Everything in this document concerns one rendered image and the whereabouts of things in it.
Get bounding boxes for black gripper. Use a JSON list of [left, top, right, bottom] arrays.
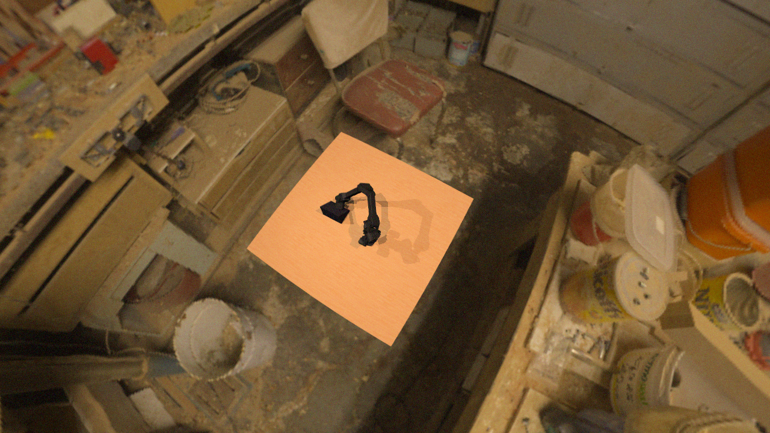
[[358, 230, 368, 247]]

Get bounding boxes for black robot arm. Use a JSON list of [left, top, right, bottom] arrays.
[[333, 183, 381, 244]]

